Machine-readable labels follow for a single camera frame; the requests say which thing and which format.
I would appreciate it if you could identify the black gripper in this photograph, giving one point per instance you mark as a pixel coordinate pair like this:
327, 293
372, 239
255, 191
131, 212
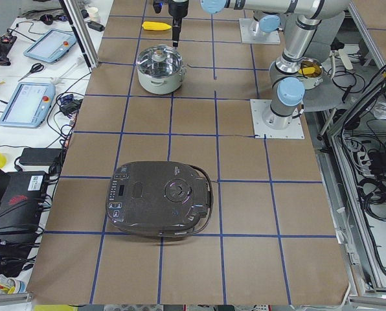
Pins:
176, 8

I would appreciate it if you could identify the yellow corn cob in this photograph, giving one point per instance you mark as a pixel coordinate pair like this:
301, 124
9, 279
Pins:
155, 26

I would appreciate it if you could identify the glass pot lid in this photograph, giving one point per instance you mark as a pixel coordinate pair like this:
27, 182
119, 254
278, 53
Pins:
159, 61

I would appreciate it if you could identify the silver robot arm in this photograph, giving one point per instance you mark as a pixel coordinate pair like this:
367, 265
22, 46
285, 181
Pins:
264, 23
288, 90

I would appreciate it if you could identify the pale green electric pot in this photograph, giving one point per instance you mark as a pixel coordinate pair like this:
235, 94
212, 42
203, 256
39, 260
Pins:
162, 86

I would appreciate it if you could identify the small pot with corn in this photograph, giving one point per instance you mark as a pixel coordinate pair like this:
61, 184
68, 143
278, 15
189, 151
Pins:
310, 73

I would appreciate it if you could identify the white paper cup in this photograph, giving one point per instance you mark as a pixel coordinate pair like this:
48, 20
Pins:
93, 13

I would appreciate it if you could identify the upper blue teach pendant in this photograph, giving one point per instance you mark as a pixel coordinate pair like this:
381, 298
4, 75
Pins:
52, 46

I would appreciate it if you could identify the blue teach pendant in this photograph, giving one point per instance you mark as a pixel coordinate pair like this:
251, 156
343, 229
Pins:
52, 46
29, 105

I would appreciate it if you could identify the lower blue teach pendant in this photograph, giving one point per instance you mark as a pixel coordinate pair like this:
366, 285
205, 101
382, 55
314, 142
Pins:
29, 105

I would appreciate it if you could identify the grey chair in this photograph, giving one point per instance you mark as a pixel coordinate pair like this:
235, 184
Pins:
324, 96

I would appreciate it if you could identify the dark brown rice cooker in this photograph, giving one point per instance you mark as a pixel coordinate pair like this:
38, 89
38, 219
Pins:
160, 198

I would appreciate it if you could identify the black power adapter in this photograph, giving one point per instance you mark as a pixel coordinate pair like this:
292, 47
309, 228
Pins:
39, 156

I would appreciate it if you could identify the black computer box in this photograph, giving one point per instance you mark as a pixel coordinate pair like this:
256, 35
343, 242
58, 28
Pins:
20, 206

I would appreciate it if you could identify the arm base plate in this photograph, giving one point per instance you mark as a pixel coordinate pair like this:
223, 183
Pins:
247, 37
267, 125

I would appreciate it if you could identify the aluminium frame post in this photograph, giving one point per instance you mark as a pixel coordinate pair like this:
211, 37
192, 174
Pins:
79, 28

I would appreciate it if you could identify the black handled scissors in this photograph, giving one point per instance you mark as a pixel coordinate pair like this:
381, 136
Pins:
35, 68

